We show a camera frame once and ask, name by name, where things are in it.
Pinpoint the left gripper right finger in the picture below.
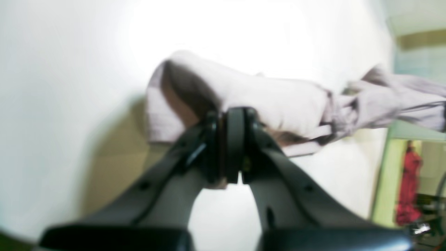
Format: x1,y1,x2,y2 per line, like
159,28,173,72
225,107,414,251

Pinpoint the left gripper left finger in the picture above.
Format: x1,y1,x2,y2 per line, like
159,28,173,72
38,112,221,251

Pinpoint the mauve t-shirt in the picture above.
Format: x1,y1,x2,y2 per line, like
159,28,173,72
145,51,445,156

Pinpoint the red hanging garment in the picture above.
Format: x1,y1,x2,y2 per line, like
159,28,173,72
395,140,422,227

